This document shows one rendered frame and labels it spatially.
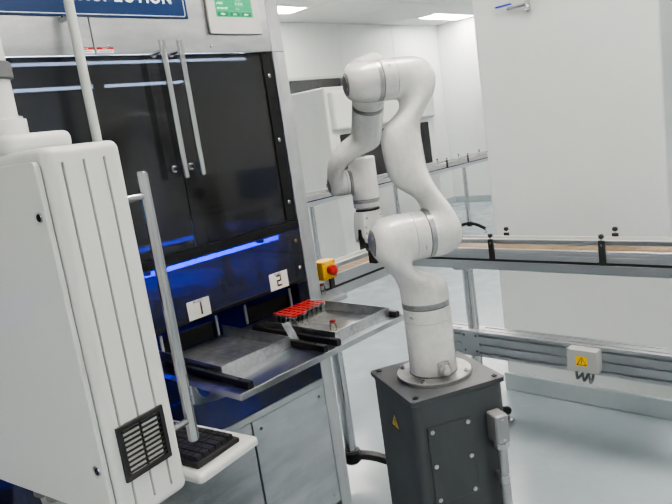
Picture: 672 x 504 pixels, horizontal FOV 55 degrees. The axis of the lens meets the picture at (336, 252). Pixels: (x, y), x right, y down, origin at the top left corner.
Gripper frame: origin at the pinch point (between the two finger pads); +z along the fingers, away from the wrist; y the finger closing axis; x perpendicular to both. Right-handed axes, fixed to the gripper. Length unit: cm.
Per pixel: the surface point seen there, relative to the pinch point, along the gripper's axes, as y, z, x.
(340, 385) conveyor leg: -30, 65, -55
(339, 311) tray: -5.2, 21.9, -24.1
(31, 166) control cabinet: 103, -42, 14
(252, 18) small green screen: 1, -80, -38
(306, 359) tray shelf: 33.7, 22.1, -0.9
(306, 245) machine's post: -8.5, -0.9, -39.5
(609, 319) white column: -143, 65, 15
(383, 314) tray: -3.0, 20.2, -1.9
